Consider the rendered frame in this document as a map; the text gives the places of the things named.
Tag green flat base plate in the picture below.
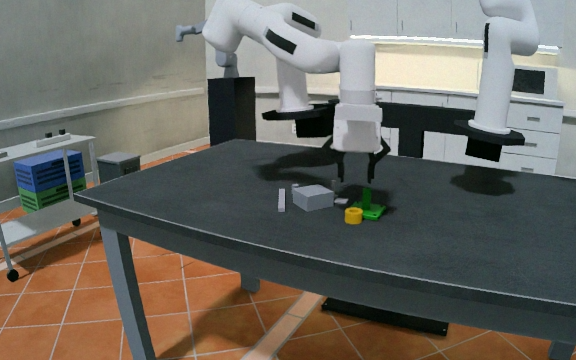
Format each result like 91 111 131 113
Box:
350 187 386 221

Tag yellow round nut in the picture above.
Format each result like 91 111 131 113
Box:
345 208 363 224

